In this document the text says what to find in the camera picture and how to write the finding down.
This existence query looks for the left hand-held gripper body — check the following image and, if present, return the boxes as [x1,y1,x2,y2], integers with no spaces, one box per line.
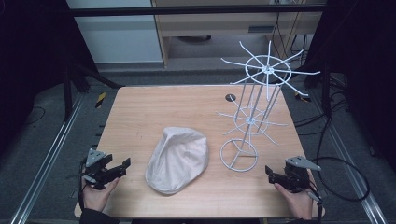
[81,148,120,190]

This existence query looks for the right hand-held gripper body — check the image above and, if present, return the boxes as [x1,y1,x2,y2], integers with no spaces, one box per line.
[281,156,321,194]

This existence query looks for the person's right hand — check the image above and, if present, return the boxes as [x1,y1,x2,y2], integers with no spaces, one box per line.
[274,170,316,220]

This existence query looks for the person's left hand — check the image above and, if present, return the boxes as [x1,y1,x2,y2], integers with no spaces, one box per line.
[82,176,121,213]

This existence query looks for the white flat cap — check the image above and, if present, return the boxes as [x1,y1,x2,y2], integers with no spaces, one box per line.
[145,126,209,196]

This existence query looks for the yellow black striped marker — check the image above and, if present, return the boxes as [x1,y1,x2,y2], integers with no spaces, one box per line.
[294,91,312,104]
[94,91,107,109]

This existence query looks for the black metal stand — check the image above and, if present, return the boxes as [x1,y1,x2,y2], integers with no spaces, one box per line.
[62,57,123,122]

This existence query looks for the white cabinet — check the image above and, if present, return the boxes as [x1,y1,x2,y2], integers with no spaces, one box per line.
[65,0,163,65]

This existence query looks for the black curtain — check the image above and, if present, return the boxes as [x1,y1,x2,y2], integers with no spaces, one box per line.
[0,0,97,157]
[303,0,396,171]

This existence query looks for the light wooden desk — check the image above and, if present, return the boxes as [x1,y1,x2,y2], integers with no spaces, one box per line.
[151,0,326,68]

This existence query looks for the right gripper grey cable plug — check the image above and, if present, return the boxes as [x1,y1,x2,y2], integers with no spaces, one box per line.
[306,186,325,224]

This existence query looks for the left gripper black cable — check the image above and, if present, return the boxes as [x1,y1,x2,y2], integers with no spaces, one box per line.
[65,157,88,214]

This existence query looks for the aluminium floor rail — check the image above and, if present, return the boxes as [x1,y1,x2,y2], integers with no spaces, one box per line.
[8,92,86,224]
[311,90,389,224]

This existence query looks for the black floor cables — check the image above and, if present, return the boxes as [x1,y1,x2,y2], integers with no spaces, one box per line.
[293,74,349,137]

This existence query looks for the black looped cable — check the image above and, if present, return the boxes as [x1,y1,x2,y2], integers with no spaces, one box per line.
[309,118,372,203]

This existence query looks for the thin black floor cable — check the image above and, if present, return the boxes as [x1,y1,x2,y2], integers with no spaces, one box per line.
[23,105,47,126]

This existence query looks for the white wire hat rack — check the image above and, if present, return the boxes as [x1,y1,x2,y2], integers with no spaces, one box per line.
[215,40,321,173]

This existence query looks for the black hanging cables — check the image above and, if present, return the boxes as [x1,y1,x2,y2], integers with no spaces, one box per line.
[271,0,310,61]

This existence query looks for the black horizontal frame bar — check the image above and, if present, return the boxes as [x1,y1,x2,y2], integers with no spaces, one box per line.
[66,4,327,18]

